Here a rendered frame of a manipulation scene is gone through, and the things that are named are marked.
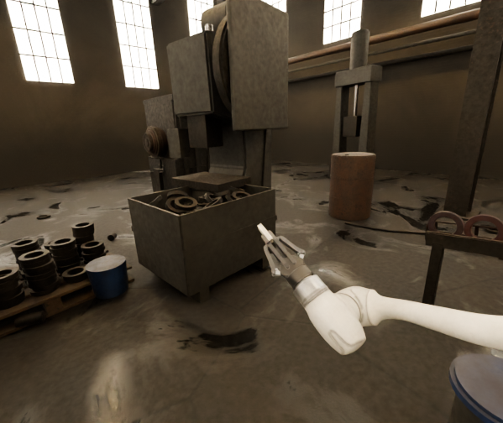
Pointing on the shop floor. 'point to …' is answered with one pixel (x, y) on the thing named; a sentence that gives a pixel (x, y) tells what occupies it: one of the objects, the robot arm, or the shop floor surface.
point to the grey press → (230, 93)
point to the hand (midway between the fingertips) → (265, 233)
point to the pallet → (34, 281)
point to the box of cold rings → (201, 234)
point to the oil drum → (351, 185)
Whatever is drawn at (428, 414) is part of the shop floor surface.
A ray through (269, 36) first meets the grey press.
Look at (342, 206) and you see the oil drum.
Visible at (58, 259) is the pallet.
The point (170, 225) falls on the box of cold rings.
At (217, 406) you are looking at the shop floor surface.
